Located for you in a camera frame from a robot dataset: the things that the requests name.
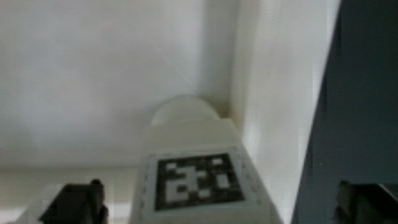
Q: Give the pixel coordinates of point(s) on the white leg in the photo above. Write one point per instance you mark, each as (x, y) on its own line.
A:
(200, 187)

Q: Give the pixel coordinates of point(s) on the white square tabletop part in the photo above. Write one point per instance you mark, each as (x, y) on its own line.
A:
(104, 56)

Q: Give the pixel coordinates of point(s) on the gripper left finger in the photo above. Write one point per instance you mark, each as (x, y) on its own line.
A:
(70, 206)

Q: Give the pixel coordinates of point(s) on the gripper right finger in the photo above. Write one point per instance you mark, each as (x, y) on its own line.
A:
(367, 203)

